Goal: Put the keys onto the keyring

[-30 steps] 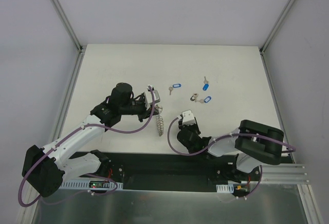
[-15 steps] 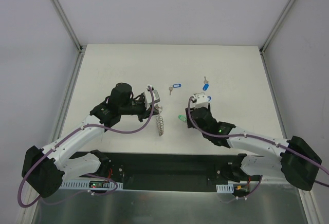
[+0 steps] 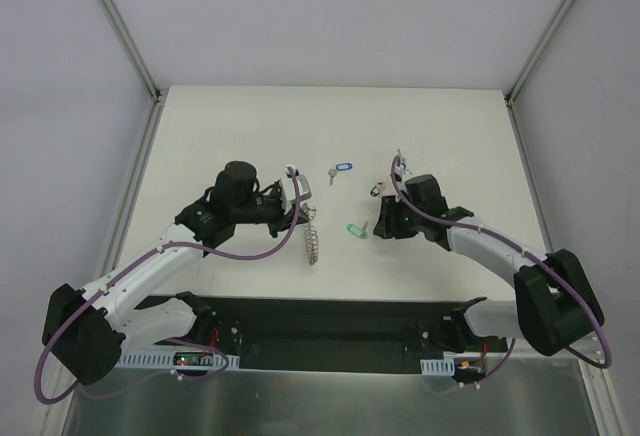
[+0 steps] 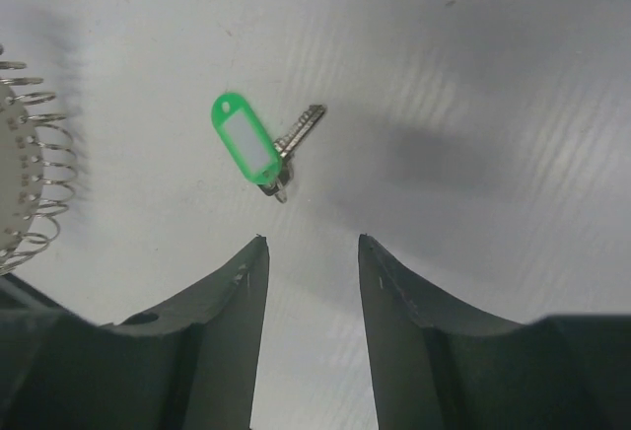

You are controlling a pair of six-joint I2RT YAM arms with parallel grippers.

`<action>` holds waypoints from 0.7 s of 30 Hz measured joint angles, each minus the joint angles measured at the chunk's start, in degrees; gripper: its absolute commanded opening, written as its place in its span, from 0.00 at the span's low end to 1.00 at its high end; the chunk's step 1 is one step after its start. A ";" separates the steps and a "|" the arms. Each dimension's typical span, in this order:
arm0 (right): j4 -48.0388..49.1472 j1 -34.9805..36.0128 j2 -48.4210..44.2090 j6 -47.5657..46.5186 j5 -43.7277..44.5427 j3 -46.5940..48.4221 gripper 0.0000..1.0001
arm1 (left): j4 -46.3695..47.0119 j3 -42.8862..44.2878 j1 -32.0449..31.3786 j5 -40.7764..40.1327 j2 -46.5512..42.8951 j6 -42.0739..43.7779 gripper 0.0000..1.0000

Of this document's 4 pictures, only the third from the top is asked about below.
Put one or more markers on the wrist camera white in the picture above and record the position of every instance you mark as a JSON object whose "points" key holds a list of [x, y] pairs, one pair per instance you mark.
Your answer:
{"points": [[294, 188], [401, 172]]}

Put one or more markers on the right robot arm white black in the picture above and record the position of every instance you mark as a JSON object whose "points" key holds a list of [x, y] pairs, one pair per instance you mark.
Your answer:
{"points": [[554, 304]]}

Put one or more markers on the white cable duct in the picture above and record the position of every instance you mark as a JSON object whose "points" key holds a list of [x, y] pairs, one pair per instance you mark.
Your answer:
{"points": [[178, 360], [444, 367]]}

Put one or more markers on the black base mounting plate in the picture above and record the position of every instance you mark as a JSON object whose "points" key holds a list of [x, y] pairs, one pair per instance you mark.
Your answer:
{"points": [[378, 337]]}

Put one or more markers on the key with solid blue tag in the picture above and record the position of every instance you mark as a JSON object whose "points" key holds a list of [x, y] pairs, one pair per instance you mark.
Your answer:
{"points": [[401, 158]]}

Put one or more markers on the left aluminium frame post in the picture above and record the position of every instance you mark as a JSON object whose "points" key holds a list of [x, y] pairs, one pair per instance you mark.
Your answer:
{"points": [[131, 50]]}

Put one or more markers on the left white cable duct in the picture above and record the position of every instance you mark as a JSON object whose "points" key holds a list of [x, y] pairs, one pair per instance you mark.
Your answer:
{"points": [[178, 360]]}

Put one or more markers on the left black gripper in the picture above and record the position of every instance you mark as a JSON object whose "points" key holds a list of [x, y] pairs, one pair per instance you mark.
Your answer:
{"points": [[280, 219]]}

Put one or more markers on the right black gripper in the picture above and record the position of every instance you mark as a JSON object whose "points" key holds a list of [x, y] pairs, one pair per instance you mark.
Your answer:
{"points": [[392, 218]]}

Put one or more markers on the metal key ring disc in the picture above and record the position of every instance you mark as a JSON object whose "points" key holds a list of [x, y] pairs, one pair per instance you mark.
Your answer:
{"points": [[310, 234]]}

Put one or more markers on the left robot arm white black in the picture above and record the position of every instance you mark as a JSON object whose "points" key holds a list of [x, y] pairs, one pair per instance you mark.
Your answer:
{"points": [[89, 329]]}

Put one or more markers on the key with green tag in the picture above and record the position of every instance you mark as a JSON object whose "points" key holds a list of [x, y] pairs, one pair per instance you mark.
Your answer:
{"points": [[357, 231]]}

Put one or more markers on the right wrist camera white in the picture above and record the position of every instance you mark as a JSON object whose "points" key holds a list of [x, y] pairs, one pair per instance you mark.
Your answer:
{"points": [[401, 172]]}

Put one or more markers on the key with blue framed tag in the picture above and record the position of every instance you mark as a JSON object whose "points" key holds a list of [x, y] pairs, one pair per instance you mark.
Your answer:
{"points": [[333, 171]]}

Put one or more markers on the right white cable duct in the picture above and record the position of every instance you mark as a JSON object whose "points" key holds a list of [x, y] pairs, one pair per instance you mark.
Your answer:
{"points": [[444, 367]]}

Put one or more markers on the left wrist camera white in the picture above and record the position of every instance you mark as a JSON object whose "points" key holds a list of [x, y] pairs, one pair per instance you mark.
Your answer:
{"points": [[294, 188]]}

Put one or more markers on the right aluminium frame post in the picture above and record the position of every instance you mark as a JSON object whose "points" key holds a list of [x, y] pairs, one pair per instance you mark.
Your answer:
{"points": [[556, 21]]}

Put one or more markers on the aluminium frame post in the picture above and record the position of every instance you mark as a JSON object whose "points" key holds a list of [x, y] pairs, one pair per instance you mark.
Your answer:
{"points": [[131, 50], [556, 21]]}

